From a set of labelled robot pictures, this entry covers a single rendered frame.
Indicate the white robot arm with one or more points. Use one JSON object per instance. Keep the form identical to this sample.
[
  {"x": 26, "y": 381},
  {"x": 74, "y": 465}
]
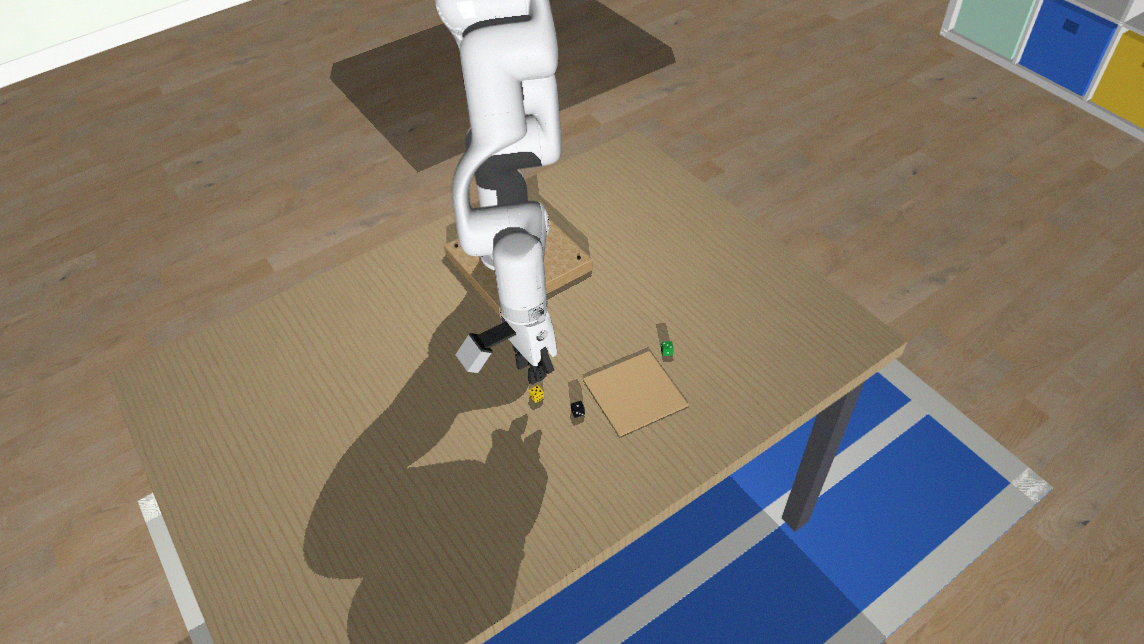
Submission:
[{"x": 510, "y": 50}]

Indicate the tan flat mat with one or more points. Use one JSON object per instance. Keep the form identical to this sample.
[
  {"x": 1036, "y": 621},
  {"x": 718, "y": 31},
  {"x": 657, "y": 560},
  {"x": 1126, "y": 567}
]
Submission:
[{"x": 635, "y": 393}]

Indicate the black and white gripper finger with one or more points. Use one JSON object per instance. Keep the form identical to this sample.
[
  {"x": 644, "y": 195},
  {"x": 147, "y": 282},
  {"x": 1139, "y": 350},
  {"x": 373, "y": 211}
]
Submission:
[
  {"x": 521, "y": 362},
  {"x": 545, "y": 366}
]

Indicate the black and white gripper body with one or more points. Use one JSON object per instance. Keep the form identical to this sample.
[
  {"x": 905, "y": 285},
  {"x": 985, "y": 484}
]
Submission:
[{"x": 531, "y": 337}]

